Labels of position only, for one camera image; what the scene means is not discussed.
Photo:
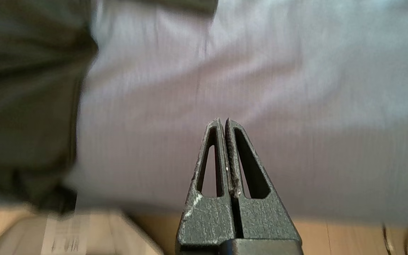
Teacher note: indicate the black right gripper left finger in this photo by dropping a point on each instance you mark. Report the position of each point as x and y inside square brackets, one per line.
[207, 223]

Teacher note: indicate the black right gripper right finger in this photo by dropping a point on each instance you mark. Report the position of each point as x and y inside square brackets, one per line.
[264, 219]

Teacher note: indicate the black printed t-shirt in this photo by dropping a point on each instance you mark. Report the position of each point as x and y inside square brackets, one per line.
[27, 106]

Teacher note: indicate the white robot base panel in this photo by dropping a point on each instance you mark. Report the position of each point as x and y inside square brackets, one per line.
[101, 237]

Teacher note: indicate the bed with blue sheet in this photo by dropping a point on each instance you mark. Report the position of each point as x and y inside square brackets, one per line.
[296, 88]

